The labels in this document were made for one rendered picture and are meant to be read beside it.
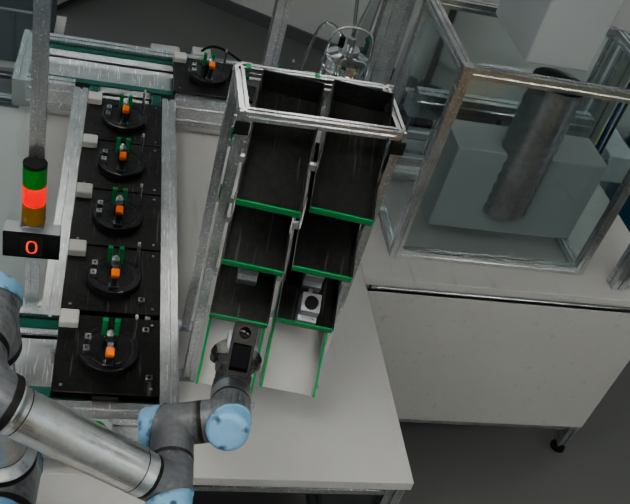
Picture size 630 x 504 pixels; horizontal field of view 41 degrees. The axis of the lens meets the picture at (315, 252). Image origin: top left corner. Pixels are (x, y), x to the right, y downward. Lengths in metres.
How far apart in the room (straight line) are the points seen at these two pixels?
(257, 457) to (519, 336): 1.23
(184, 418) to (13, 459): 0.31
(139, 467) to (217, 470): 0.67
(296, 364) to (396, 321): 0.80
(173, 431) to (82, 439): 0.20
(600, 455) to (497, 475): 0.51
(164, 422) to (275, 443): 0.66
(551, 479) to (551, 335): 0.73
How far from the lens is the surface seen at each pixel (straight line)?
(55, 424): 1.32
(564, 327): 3.03
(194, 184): 2.79
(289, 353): 2.05
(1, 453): 1.58
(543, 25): 2.45
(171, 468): 1.43
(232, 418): 1.47
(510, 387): 3.21
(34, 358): 2.13
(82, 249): 2.30
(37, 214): 1.92
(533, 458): 3.58
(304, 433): 2.16
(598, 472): 3.69
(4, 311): 1.34
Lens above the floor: 2.53
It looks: 39 degrees down
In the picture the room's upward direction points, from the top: 18 degrees clockwise
